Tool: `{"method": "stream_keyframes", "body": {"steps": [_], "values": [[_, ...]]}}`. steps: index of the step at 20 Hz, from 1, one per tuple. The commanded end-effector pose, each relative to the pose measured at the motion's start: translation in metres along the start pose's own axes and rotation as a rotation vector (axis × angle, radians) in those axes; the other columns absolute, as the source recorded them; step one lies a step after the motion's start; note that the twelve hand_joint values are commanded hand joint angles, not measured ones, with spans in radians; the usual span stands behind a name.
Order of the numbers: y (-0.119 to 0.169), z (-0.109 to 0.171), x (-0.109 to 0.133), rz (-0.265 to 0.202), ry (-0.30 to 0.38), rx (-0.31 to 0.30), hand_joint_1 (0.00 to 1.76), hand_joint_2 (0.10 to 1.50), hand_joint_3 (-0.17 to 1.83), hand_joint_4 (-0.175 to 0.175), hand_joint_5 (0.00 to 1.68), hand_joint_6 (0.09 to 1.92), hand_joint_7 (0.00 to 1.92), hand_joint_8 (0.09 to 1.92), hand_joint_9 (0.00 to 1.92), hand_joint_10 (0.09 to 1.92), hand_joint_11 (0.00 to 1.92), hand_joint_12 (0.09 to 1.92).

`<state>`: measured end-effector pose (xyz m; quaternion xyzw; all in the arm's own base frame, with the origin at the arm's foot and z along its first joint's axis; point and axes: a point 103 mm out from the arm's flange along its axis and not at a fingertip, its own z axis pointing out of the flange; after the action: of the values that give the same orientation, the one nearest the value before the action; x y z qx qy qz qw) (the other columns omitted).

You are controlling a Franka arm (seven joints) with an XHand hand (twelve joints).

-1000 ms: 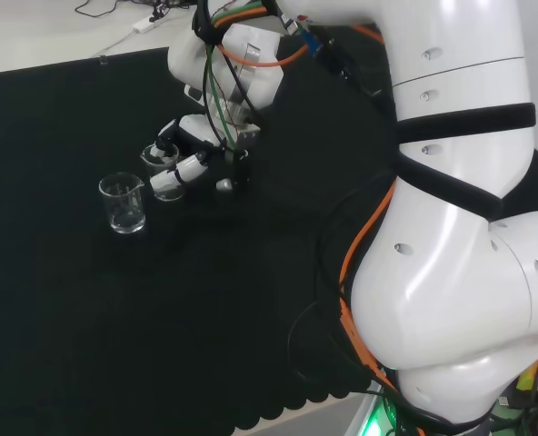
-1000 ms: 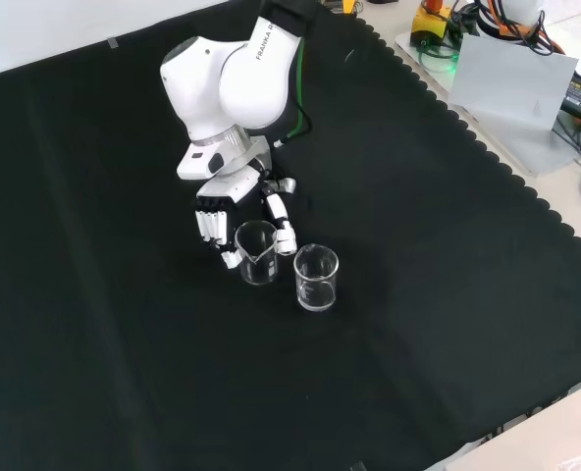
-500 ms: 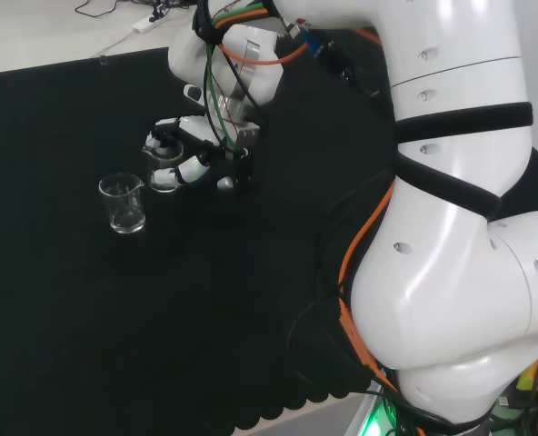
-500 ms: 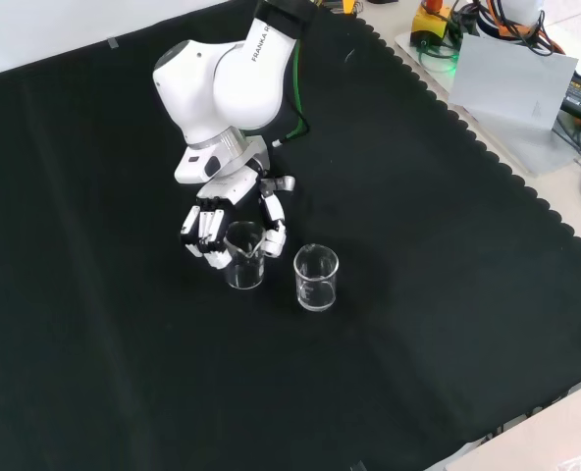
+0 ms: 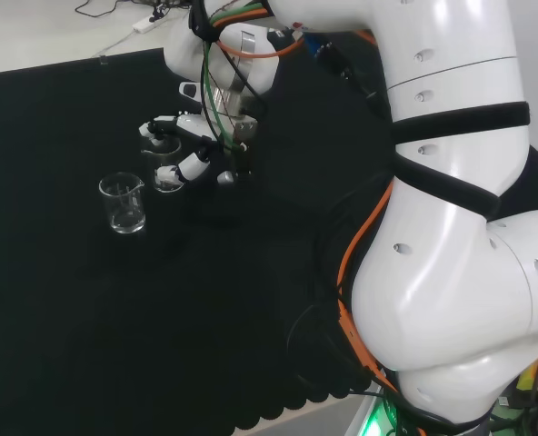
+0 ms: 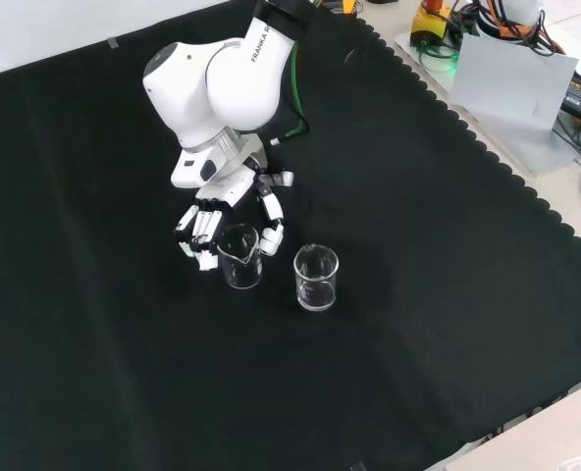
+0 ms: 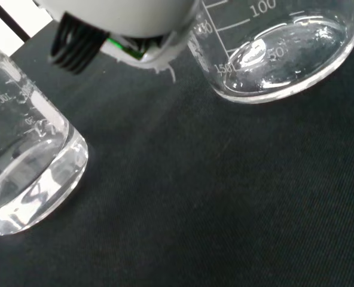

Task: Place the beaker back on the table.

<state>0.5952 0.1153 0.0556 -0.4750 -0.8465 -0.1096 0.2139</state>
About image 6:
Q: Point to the clear glass beaker white print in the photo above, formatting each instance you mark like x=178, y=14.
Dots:
x=316, y=279

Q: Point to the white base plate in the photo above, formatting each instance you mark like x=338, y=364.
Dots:
x=526, y=147

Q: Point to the grey tape strip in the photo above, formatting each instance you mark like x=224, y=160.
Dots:
x=113, y=43
x=358, y=466

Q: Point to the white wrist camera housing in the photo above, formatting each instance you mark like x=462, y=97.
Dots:
x=190, y=169

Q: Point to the clear glass beaker with spout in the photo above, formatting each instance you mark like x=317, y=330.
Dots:
x=240, y=265

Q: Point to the black bench cloth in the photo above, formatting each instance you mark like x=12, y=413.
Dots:
x=222, y=368

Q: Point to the yellow stop button box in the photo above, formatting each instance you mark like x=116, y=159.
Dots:
x=430, y=24

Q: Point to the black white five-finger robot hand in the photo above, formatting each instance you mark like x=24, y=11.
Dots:
x=231, y=189

